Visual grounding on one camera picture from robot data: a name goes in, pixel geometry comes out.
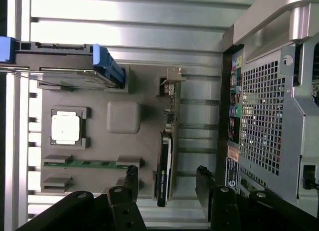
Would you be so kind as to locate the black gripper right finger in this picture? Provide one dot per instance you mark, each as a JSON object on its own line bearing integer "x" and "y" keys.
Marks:
{"x": 224, "y": 211}

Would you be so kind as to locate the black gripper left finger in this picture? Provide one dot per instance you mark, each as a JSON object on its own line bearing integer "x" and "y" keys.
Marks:
{"x": 122, "y": 211}

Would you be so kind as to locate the grey parts rack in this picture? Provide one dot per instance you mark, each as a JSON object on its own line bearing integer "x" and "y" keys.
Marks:
{"x": 99, "y": 146}

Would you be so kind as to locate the black open PC case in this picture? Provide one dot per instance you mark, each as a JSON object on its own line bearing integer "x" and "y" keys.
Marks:
{"x": 274, "y": 91}

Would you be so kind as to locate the hard disk in blue caddy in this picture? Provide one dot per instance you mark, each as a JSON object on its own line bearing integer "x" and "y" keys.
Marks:
{"x": 57, "y": 59}

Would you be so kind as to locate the green RAM stick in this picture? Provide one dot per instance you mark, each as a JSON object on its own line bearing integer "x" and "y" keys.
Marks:
{"x": 94, "y": 164}

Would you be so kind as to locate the silver CPU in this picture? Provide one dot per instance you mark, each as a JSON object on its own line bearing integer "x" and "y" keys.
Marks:
{"x": 66, "y": 126}

